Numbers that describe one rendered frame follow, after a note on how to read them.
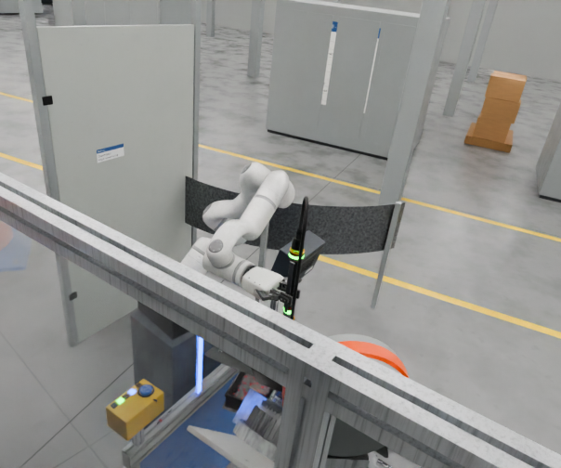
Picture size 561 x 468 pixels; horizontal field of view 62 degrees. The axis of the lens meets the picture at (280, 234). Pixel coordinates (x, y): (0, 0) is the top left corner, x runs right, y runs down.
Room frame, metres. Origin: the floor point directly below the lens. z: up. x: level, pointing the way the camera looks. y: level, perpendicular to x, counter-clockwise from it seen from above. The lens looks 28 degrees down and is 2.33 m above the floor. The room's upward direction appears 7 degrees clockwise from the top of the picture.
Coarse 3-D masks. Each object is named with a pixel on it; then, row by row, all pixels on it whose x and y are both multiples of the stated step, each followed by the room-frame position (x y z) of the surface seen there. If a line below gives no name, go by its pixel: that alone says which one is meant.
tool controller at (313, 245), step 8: (312, 240) 1.98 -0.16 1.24; (320, 240) 2.00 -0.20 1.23; (288, 248) 1.86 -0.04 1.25; (304, 248) 1.90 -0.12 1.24; (312, 248) 1.92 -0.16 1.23; (320, 248) 1.97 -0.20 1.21; (280, 256) 1.83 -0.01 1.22; (288, 256) 1.81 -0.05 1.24; (304, 256) 1.84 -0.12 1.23; (312, 256) 1.91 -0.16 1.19; (280, 264) 1.83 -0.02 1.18; (288, 264) 1.81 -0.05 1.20; (304, 264) 1.84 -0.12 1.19; (312, 264) 1.96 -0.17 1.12; (280, 272) 1.83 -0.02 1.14; (304, 272) 1.92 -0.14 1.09
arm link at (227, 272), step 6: (204, 258) 1.27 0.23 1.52; (234, 258) 1.24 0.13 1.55; (240, 258) 1.25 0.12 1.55; (204, 264) 1.26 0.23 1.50; (210, 264) 1.25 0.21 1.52; (228, 264) 1.22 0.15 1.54; (234, 264) 1.23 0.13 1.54; (210, 270) 1.25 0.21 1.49; (216, 270) 1.23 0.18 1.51; (222, 270) 1.22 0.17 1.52; (228, 270) 1.21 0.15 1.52; (234, 270) 1.21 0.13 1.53; (222, 276) 1.23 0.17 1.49; (228, 276) 1.21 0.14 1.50
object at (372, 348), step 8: (336, 336) 0.45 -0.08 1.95; (344, 336) 0.45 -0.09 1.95; (352, 336) 0.45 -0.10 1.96; (360, 336) 0.45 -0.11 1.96; (368, 336) 0.46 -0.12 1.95; (344, 344) 0.43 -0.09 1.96; (352, 344) 0.43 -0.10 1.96; (360, 344) 0.43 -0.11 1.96; (368, 344) 0.43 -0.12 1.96; (376, 344) 0.44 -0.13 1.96; (384, 344) 0.45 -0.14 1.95; (360, 352) 0.42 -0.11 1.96; (368, 352) 0.42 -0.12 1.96; (376, 352) 0.43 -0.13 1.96; (384, 352) 0.43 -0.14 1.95; (392, 352) 0.45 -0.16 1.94; (376, 360) 0.42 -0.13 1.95; (384, 360) 0.42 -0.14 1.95; (392, 360) 0.42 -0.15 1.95; (400, 360) 0.44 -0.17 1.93; (392, 368) 0.42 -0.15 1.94; (400, 368) 0.42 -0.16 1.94; (408, 376) 0.43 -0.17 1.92
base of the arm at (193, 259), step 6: (192, 252) 1.75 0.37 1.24; (198, 252) 1.75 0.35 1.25; (186, 258) 1.74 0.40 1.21; (192, 258) 1.73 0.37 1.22; (198, 258) 1.73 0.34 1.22; (186, 264) 1.71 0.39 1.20; (192, 264) 1.71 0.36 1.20; (198, 264) 1.71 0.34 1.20; (198, 270) 1.70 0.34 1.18; (204, 270) 1.72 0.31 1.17
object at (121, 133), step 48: (192, 0) 3.36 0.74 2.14; (48, 48) 2.44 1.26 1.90; (96, 48) 2.68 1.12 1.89; (144, 48) 2.98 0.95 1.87; (192, 48) 3.34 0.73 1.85; (48, 96) 2.41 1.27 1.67; (96, 96) 2.66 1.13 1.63; (144, 96) 2.96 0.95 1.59; (192, 96) 3.34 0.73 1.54; (48, 144) 2.38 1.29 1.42; (96, 144) 2.64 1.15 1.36; (144, 144) 2.95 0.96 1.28; (192, 144) 3.36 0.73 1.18; (48, 192) 2.36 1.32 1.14; (96, 192) 2.61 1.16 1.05; (144, 192) 2.94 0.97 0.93; (144, 240) 2.92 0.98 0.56; (192, 240) 3.35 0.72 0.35
